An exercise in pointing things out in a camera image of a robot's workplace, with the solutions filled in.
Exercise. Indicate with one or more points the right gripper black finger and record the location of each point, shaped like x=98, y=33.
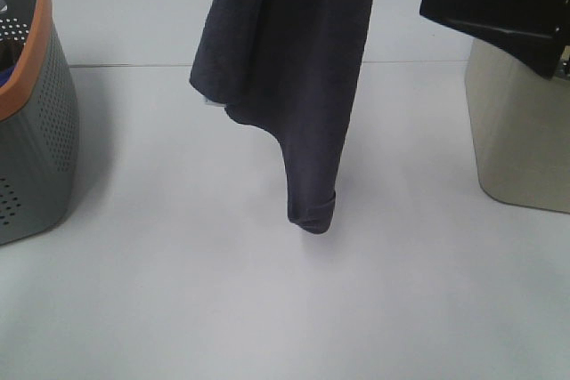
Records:
x=536, y=32

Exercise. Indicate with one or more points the dark navy towel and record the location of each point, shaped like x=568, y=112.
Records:
x=289, y=68

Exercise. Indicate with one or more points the beige basket grey rim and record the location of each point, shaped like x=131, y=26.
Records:
x=520, y=129

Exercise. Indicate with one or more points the grey perforated basket orange rim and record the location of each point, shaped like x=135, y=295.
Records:
x=39, y=121

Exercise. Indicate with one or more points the blue cloth in basket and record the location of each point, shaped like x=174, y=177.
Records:
x=5, y=75

